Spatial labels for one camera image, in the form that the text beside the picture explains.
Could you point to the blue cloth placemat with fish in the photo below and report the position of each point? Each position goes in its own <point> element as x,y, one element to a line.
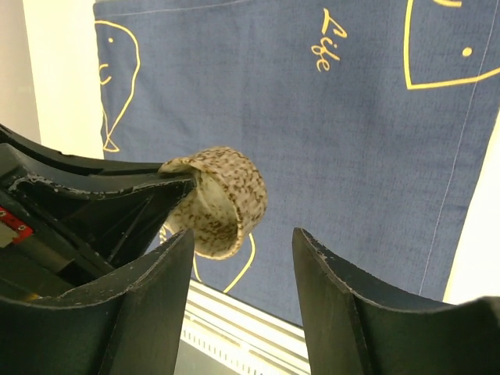
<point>369,121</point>

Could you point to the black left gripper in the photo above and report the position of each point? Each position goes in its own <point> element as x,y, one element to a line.
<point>67,220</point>

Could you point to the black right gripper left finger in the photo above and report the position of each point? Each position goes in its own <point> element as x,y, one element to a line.
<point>126,322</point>

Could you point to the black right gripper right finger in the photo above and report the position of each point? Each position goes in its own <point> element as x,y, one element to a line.
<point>355,323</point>

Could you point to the aluminium front rail frame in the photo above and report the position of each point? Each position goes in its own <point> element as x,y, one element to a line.
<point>240,337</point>

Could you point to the speckled ceramic cup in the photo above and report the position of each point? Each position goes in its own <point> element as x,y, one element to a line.
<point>228,201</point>

